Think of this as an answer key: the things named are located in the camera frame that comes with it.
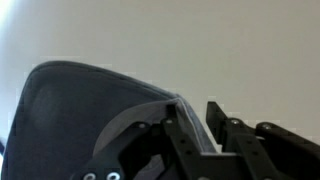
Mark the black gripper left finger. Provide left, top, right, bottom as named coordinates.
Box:
left=70, top=105, right=201, bottom=180

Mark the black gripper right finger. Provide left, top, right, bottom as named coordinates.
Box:
left=206, top=101, right=320, bottom=180

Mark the grey baseball cap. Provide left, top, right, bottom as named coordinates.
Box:
left=1, top=61, right=215, bottom=180

